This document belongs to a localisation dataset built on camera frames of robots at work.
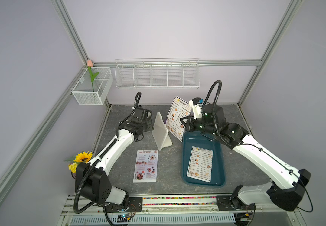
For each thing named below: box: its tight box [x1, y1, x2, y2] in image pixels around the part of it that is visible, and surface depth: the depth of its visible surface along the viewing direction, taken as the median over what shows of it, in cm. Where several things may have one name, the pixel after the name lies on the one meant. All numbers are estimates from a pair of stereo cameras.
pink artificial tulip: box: [87, 59, 100, 92], surface depth 92 cm
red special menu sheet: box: [132, 149, 159, 183], surface depth 89 cm
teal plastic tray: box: [182, 130, 226, 188], surface depth 86 cm
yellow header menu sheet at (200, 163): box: [186, 145, 214, 183], surface depth 88 cm
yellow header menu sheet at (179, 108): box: [165, 96, 192, 143], surface depth 71 cm
